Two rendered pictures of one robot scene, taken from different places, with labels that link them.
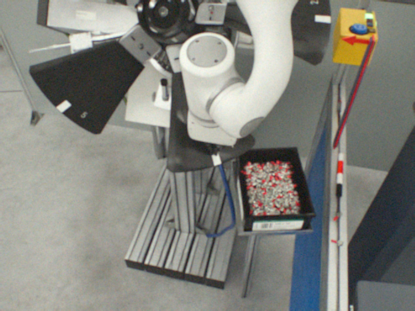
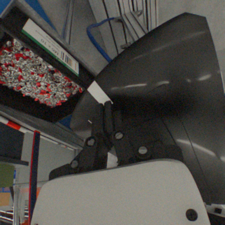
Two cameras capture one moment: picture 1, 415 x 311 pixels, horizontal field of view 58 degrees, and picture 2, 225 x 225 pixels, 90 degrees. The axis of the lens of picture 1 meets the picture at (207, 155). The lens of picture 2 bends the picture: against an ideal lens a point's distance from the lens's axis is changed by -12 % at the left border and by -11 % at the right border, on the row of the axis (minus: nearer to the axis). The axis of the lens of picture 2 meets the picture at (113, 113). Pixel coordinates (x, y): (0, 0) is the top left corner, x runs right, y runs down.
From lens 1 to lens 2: 0.74 m
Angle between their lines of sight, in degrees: 25
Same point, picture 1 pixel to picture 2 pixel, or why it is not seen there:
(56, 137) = (218, 38)
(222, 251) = (98, 13)
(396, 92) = not seen: hidden behind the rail
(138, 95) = not seen: hidden behind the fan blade
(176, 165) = (179, 38)
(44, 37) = not seen: outside the picture
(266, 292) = (62, 6)
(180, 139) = (192, 112)
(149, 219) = (152, 9)
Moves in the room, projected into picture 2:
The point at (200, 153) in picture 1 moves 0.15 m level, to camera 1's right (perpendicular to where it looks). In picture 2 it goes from (131, 93) to (35, 136)
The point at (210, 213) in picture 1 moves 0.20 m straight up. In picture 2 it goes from (118, 32) to (124, 47)
